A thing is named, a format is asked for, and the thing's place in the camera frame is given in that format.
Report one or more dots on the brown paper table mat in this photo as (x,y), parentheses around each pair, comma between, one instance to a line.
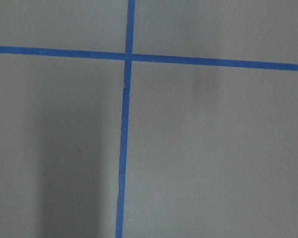
(148,118)

